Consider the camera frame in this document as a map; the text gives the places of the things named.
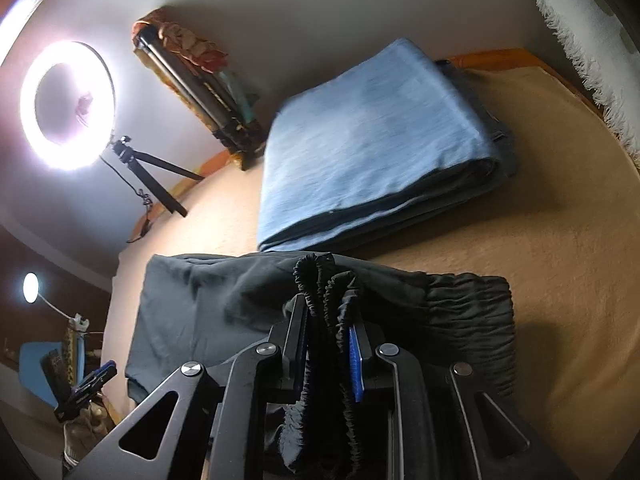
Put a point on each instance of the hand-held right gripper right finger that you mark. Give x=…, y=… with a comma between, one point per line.
x=356, y=365

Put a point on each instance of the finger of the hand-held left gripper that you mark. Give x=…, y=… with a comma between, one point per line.
x=92, y=380
x=52, y=367

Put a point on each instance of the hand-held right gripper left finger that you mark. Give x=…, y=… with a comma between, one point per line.
x=295, y=350

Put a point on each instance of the dark pants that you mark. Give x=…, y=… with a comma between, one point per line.
x=210, y=300

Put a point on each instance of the person's left hand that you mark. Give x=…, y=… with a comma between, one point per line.
x=85, y=425

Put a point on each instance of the blue chair with wooden legs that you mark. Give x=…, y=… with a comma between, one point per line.
x=32, y=365

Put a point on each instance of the leopard print cloth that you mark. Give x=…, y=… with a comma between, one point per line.
x=68, y=350

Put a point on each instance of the white clamp lamp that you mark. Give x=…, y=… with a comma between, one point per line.
x=31, y=287

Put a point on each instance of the bed with orange sheet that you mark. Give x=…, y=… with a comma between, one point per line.
x=550, y=260

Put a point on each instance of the black tripod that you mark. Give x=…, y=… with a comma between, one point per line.
x=150, y=162

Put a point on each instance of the blue folded cloth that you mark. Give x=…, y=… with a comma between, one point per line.
x=370, y=135

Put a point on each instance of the black folded stand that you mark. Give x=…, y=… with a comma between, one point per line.
x=200, y=90

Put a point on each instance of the orange patterned cloth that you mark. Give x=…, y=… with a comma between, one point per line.
x=185, y=40

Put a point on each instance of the white fringed cloth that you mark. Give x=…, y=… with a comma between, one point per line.
x=575, y=10

